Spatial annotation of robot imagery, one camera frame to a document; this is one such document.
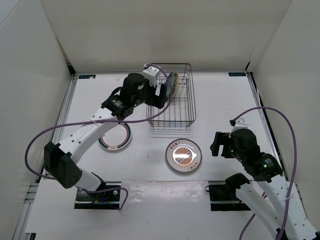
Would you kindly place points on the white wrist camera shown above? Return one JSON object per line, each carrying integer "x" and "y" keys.
{"x": 151, "y": 73}
{"x": 238, "y": 124}

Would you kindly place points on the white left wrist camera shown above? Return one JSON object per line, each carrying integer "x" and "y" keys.
{"x": 151, "y": 73}

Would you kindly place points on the metal wire dish rack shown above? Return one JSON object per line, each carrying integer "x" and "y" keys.
{"x": 181, "y": 112}

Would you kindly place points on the teal patterned plate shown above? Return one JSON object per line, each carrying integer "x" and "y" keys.
{"x": 170, "y": 84}

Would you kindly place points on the blue table label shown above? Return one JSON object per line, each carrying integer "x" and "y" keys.
{"x": 237, "y": 74}
{"x": 87, "y": 76}

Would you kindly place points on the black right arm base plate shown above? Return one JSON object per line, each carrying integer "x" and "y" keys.
{"x": 223, "y": 198}

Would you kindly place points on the cream floral plate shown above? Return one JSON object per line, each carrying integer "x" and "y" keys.
{"x": 177, "y": 83}

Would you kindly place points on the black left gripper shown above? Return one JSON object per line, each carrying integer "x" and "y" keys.
{"x": 155, "y": 100}

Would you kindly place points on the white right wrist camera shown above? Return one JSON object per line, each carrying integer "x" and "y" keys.
{"x": 238, "y": 124}

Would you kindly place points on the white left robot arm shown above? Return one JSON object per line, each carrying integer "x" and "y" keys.
{"x": 61, "y": 159}

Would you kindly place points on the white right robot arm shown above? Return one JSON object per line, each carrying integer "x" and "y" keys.
{"x": 283, "y": 217}

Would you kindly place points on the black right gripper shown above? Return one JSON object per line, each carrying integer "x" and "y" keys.
{"x": 220, "y": 139}

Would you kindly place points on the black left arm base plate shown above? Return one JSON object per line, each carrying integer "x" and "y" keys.
{"x": 109, "y": 200}

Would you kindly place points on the left blue table label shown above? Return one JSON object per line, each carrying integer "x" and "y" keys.
{"x": 87, "y": 76}

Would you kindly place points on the right blue table label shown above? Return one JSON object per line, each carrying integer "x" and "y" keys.
{"x": 237, "y": 74}

